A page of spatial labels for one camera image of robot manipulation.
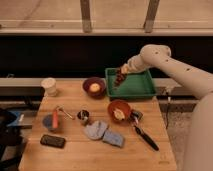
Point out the dark red bowl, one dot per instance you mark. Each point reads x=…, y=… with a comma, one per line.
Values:
x=86, y=84

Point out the small metal cup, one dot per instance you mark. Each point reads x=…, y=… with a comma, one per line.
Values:
x=83, y=116

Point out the blue sponge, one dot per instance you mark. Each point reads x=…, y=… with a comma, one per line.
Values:
x=113, y=138

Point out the white paper cup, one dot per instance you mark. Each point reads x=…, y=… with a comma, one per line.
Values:
x=49, y=85

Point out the small blue dish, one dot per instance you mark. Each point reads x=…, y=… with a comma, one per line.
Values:
x=47, y=123

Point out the yellow round fruit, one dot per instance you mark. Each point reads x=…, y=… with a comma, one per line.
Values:
x=94, y=87

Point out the blue box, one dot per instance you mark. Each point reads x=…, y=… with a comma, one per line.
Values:
x=15, y=118

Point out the orange carrot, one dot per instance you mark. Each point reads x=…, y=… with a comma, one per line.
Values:
x=55, y=120

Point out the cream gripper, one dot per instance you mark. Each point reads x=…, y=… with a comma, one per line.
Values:
x=124, y=69

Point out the green plastic tray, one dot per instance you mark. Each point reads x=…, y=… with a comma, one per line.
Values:
x=136, y=86

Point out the grey-blue cloth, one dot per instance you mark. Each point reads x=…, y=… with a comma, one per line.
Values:
x=96, y=130

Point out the metal spoon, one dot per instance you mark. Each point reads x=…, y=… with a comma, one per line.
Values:
x=65, y=112

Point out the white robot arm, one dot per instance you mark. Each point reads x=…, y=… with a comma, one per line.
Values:
x=198, y=154

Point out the dark purple grape bunch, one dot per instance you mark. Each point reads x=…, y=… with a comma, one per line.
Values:
x=120, y=77

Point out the pale food piece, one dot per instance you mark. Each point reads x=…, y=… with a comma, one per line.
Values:
x=118, y=114

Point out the orange bowl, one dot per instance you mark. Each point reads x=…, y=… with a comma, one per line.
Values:
x=119, y=104

